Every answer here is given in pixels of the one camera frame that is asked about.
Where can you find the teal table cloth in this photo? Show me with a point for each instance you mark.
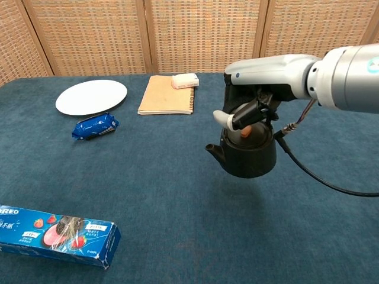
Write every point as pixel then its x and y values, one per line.
pixel 177 192

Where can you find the small black kettle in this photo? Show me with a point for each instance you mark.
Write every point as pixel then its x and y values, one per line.
pixel 251 156

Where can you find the blue snack packet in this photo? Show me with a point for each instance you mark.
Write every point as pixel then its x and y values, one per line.
pixel 94 125

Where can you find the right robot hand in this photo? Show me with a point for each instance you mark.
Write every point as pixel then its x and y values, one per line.
pixel 266 74

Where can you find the white round plate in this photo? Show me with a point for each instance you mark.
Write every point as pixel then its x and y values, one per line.
pixel 91 97

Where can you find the woven folding screen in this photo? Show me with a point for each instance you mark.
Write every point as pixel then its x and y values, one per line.
pixel 189 32

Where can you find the pink tissue pack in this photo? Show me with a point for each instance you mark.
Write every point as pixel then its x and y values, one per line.
pixel 185 80

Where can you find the blue Oreo box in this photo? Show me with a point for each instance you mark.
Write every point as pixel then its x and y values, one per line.
pixel 59 236

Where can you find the brown spiral notebook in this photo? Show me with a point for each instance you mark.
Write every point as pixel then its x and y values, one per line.
pixel 165 97

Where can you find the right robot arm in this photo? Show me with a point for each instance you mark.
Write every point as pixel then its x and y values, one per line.
pixel 346 80

